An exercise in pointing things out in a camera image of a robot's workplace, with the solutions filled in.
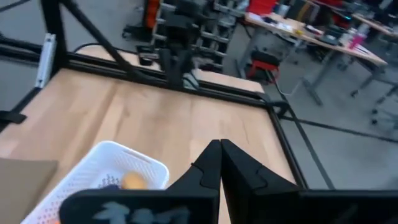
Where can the silver aluminium bar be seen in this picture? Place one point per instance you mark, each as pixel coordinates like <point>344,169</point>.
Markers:
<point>46,59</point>

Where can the red stool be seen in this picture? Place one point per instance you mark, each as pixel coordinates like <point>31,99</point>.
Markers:
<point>264,67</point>

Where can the black corner bracket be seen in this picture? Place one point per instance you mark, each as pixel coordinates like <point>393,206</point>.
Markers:
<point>280,107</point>

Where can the wooden work table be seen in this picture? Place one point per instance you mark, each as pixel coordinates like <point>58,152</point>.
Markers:
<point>326,43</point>

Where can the black edge clamp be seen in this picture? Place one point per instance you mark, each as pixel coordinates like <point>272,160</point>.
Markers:
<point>11,117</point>

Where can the black aluminium table frame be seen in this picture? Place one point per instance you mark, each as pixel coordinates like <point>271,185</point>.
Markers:
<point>54,31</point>

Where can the white perforated plastic basket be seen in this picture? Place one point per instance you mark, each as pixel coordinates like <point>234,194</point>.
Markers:
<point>93,165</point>

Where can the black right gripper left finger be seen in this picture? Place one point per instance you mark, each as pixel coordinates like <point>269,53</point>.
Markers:
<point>155,207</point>

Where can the pink bottle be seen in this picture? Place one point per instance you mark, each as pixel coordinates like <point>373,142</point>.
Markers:
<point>357,41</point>

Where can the tan toy potato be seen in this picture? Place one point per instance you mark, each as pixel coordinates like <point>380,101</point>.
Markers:
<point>133,181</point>

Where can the shelving rack with bins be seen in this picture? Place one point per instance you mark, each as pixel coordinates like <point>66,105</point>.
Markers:
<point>217,34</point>

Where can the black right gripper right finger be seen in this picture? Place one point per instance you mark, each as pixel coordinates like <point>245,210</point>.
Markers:
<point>280,207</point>

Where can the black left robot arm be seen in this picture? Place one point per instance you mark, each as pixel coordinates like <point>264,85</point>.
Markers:
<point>180,40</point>

